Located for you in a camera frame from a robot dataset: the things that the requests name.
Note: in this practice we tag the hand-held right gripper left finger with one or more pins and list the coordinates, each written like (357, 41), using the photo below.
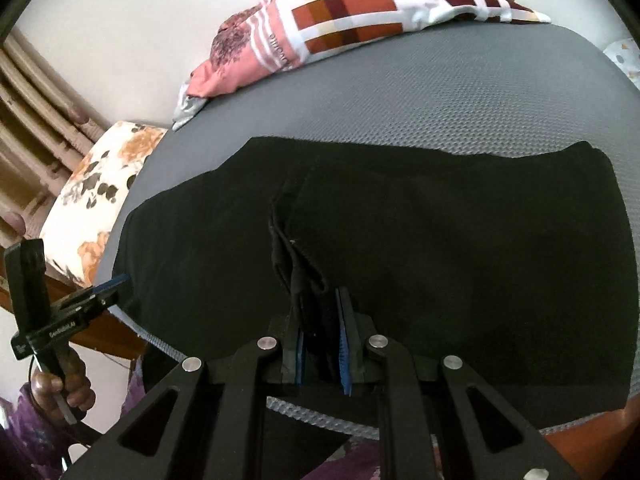
(298, 356)

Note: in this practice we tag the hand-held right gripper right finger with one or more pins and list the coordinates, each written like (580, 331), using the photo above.
(344, 346)

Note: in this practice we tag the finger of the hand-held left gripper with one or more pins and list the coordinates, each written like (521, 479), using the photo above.
(111, 284)

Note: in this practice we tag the black pants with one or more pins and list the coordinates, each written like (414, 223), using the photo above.
(450, 240)

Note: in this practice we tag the person's left forearm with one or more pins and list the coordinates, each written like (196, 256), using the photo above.
(30, 435)

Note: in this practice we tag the person's left hand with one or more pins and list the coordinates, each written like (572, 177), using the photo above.
(76, 385)

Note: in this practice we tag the floral bed sheet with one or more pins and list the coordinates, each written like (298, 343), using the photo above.
(100, 180)

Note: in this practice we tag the beige curtain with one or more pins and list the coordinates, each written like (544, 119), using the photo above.
(30, 110)

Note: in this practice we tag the grey mesh mattress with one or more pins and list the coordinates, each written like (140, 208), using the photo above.
(450, 100)

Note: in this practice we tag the checked patterned blanket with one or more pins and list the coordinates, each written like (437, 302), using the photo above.
(350, 10)

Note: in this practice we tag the white dotted pillow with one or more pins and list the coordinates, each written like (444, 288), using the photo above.
(625, 57)

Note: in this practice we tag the wooden bed frame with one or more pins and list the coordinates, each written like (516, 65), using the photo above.
(100, 342)

